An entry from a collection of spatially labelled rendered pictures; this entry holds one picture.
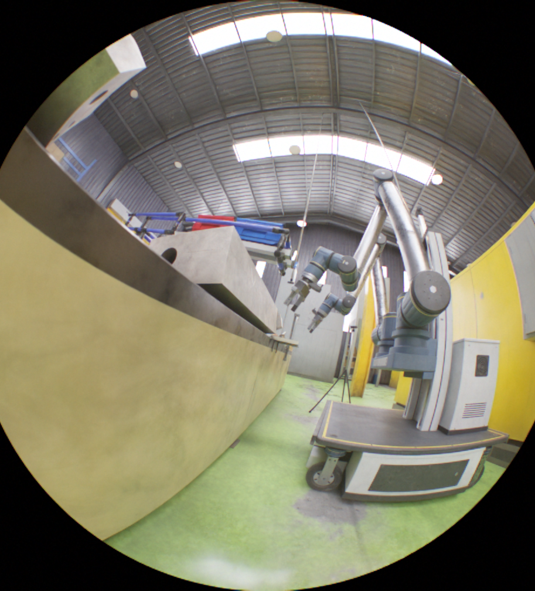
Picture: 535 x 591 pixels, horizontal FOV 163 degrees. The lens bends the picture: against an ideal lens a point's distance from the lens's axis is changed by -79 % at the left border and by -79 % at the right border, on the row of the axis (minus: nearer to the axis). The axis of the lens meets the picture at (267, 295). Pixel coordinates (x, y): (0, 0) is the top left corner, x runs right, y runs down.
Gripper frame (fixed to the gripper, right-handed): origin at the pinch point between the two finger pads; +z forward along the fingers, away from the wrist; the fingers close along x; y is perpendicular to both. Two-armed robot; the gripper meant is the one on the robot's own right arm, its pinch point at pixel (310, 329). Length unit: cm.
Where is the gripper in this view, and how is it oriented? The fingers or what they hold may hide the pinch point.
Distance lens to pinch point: 170.3
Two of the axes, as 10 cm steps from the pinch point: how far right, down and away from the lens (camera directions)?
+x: 3.4, 3.9, 8.5
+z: -6.1, 7.8, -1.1
